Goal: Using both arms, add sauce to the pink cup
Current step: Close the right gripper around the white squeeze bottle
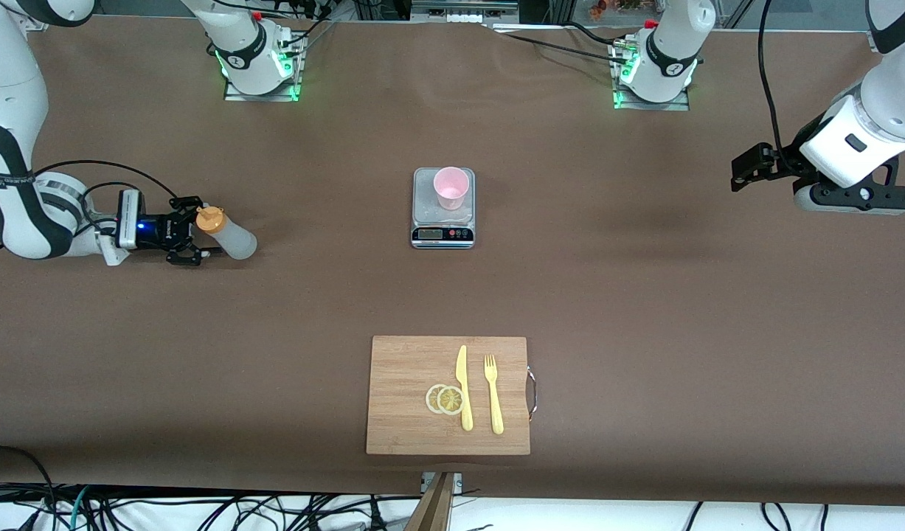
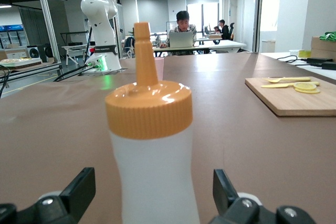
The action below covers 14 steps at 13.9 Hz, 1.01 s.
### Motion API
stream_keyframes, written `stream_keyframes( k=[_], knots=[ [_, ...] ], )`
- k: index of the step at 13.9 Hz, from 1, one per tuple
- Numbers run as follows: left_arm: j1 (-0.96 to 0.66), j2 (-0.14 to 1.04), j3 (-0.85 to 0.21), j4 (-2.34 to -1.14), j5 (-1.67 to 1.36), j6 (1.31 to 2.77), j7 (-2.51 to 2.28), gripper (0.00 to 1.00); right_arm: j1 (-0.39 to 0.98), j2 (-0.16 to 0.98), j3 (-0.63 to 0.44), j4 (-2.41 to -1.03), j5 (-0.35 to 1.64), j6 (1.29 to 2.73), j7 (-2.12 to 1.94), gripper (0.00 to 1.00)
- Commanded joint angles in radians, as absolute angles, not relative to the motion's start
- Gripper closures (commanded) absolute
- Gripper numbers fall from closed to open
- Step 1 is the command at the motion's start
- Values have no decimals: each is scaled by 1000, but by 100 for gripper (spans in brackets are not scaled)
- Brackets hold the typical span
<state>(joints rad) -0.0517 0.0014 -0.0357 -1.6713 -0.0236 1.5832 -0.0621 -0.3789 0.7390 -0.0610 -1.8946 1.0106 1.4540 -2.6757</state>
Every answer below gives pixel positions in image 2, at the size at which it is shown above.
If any seated person black jacket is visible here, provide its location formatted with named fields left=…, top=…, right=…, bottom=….
left=218, top=19, right=231, bottom=41

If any green cloth item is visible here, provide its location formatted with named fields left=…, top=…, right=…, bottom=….
left=319, top=31, right=336, bottom=42

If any white office desk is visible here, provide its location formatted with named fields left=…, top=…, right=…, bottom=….
left=152, top=39, right=247, bottom=54

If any aluminium frame post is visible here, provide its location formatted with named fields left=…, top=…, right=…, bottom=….
left=34, top=0, right=63, bottom=77

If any yellow plastic knife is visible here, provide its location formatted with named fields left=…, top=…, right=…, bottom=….
left=260, top=81, right=321, bottom=89

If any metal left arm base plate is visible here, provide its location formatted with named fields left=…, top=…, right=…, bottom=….
left=78, top=68, right=128, bottom=77

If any silver laptop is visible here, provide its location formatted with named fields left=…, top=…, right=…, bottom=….
left=169, top=31, right=195, bottom=49

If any blue display screen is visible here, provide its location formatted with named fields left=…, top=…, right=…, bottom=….
left=0, top=24, right=24, bottom=33

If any black base power cable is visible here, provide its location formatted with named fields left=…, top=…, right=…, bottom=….
left=54, top=62, right=91, bottom=82

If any translucent sauce bottle orange cap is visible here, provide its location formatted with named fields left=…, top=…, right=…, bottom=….
left=104, top=21, right=201, bottom=224

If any wooden cutting board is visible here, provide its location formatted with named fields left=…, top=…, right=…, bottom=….
left=244, top=76, right=336, bottom=118

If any black power adapter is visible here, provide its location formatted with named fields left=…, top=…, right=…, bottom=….
left=306, top=57, right=336, bottom=71

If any lemon slice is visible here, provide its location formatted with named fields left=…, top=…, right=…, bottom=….
left=295, top=87, right=321, bottom=95
left=293, top=82, right=318, bottom=91

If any seated man plaid shirt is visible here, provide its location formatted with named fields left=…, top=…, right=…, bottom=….
left=159, top=10, right=197, bottom=49

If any pink plastic cup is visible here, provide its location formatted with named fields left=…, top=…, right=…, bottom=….
left=153, top=57, right=165, bottom=82

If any yellow plastic fork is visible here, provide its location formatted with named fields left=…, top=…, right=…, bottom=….
left=262, top=77, right=312, bottom=84

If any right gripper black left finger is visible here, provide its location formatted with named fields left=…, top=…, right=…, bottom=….
left=0, top=166, right=97, bottom=224

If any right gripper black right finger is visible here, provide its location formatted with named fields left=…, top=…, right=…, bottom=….
left=209, top=168, right=318, bottom=224

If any cardboard box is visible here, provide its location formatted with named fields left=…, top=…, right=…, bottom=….
left=311, top=36, right=336, bottom=61

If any white side table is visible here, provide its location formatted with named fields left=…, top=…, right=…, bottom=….
left=259, top=51, right=336, bottom=78

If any brown table cover sheet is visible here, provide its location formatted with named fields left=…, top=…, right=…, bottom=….
left=0, top=52, right=336, bottom=224

